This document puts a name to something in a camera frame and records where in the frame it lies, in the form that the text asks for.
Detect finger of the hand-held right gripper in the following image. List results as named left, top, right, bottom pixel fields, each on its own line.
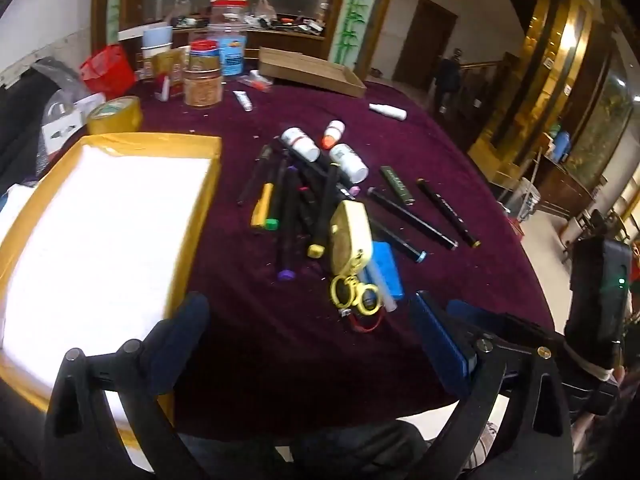
left=446, top=300, right=567, bottom=354

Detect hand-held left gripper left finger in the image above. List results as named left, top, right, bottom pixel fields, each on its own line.
left=44, top=291, right=211, bottom=480

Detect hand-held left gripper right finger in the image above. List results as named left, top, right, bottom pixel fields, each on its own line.
left=409, top=290, right=574, bottom=480

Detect blue box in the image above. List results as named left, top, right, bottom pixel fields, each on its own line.
left=361, top=241, right=405, bottom=307

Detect black marker teal cap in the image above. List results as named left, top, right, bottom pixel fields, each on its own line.
left=370, top=217, right=427, bottom=265

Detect black art marker white print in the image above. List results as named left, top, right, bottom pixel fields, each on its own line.
left=416, top=178, right=483, bottom=250

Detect yellow tray with white lining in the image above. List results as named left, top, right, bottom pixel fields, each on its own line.
left=0, top=132, right=223, bottom=471

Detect pile of black markers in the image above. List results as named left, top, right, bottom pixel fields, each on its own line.
left=264, top=137, right=357, bottom=283

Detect plain white pill bottle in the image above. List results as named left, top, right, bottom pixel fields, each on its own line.
left=329, top=143, right=369, bottom=184

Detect white pill bottle red band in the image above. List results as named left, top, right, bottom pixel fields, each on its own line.
left=280, top=127, right=321, bottom=163

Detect white bucket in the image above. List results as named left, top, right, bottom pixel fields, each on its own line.
left=514, top=177, right=542, bottom=224

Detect blue water jug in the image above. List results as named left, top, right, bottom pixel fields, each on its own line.
left=551, top=131, right=572, bottom=164

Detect slim black pen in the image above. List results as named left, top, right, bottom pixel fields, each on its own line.
left=237, top=145, right=272, bottom=206

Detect white squeeze bottle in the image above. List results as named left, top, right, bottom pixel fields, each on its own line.
left=369, top=103, right=408, bottom=121

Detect white bottle orange cap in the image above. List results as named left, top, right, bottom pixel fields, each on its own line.
left=322, top=120, right=346, bottom=150

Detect yellow tape roll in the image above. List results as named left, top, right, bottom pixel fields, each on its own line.
left=86, top=96, right=144, bottom=135

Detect white cardboard packaging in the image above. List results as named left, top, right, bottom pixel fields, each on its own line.
left=42, top=92, right=107, bottom=157

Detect clear jar of orange snacks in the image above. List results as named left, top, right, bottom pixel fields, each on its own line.
left=183, top=67, right=224, bottom=109

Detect black bag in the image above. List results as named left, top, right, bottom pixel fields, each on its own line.
left=0, top=66, right=64, bottom=197

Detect small clear packet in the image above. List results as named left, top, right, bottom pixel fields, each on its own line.
left=236, top=70, right=274, bottom=92

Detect gold packet boxes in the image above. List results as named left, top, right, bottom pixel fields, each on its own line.
left=136, top=49, right=190, bottom=99

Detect red plastic bag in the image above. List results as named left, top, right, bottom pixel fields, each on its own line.
left=80, top=44, right=137, bottom=98

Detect brown wooden door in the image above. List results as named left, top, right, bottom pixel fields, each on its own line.
left=392, top=0, right=459, bottom=94

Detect red lid gold label jar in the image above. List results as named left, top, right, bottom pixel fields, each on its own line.
left=187, top=39, right=221, bottom=72

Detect clear plastic bag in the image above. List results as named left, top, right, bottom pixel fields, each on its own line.
left=30, top=56, right=92, bottom=107

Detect brown cardboard box lid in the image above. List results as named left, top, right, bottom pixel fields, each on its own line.
left=257, top=47, right=368, bottom=99

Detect light blue cup stack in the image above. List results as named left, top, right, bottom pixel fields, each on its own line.
left=142, top=26, right=174, bottom=57

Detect large clear jar blue label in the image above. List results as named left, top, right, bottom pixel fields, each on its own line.
left=207, top=0, right=250, bottom=77

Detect small part with red wire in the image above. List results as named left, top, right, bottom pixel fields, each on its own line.
left=339, top=309, right=387, bottom=334

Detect yellow handled scissors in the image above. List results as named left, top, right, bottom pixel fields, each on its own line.
left=329, top=272, right=380, bottom=317

